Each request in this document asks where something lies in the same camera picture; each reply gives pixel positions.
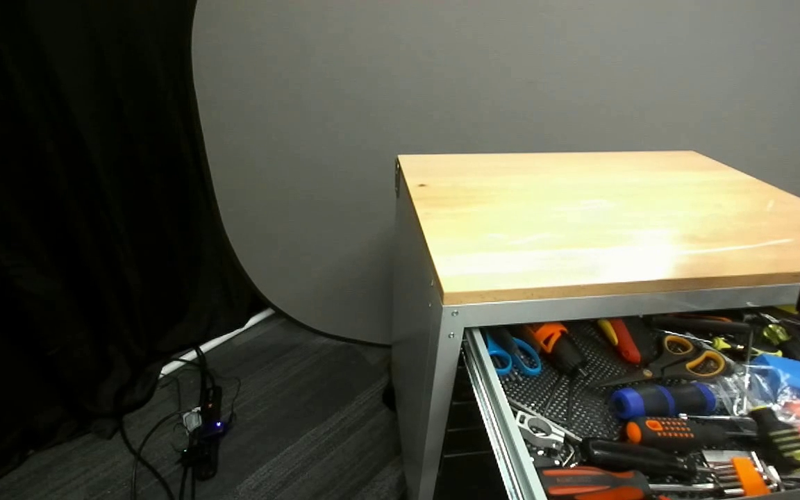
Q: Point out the grey cabinet with wooden top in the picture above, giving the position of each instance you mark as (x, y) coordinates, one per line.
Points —
(545, 238)

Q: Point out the blue handled scissors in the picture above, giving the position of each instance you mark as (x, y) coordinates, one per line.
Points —
(511, 356)

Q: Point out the orange black handled tool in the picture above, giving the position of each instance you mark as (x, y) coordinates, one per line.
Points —
(690, 434)

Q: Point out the blue black handled screwdriver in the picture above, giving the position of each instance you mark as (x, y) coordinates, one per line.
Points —
(664, 400)

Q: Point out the red handled screwdriver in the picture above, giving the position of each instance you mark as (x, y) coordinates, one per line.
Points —
(621, 339)

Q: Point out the open grey tool drawer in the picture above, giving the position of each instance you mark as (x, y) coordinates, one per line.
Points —
(560, 441)

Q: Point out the black curtain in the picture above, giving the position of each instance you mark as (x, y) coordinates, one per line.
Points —
(111, 248)

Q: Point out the grey round backdrop panel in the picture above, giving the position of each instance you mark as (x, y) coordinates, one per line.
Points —
(306, 107)

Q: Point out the black power strip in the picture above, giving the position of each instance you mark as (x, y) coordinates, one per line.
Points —
(206, 434)

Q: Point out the orange black screwdriver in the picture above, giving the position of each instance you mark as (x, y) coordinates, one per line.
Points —
(557, 345)

